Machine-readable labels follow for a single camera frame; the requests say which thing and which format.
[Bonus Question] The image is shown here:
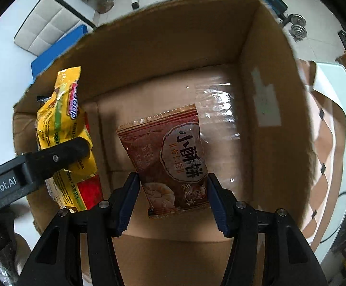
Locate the large yellow black snack bag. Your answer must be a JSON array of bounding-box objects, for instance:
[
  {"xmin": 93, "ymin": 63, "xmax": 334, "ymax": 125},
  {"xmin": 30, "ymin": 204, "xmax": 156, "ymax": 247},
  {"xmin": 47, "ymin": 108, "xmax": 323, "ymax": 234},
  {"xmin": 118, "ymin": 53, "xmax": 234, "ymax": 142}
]
[{"xmin": 34, "ymin": 65, "xmax": 105, "ymax": 213}]

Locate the brown biscuit packet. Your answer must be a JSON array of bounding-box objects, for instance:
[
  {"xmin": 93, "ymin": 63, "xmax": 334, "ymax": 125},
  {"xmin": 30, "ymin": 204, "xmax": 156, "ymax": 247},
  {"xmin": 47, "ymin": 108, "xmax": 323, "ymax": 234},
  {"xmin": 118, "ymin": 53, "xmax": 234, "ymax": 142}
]
[{"xmin": 116, "ymin": 105, "xmax": 209, "ymax": 218}]

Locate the white padded chair with blue cushion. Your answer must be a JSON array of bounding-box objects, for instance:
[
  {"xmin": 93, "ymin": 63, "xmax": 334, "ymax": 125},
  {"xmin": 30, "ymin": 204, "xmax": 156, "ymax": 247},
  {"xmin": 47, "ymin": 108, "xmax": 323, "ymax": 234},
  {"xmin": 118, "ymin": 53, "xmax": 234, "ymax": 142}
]
[{"xmin": 13, "ymin": 0, "xmax": 96, "ymax": 78}]

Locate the checkered tablecloth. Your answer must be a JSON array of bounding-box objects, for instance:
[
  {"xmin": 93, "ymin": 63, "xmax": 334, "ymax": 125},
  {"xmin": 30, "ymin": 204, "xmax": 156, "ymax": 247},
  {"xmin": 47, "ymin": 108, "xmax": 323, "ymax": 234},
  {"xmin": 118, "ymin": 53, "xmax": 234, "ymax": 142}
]
[{"xmin": 297, "ymin": 59, "xmax": 346, "ymax": 250}]

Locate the open cardboard box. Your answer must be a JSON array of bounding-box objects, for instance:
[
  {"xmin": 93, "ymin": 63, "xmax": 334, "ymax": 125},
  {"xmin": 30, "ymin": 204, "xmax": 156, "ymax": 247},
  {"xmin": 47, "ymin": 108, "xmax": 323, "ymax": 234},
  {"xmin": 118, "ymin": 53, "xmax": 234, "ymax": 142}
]
[{"xmin": 11, "ymin": 0, "xmax": 317, "ymax": 286}]

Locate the dumbbell on floor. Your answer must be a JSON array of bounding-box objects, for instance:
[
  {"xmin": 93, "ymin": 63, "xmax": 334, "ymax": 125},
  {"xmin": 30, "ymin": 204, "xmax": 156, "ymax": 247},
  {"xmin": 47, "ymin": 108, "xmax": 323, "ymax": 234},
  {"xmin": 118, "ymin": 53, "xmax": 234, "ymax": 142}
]
[{"xmin": 279, "ymin": 14, "xmax": 307, "ymax": 42}]

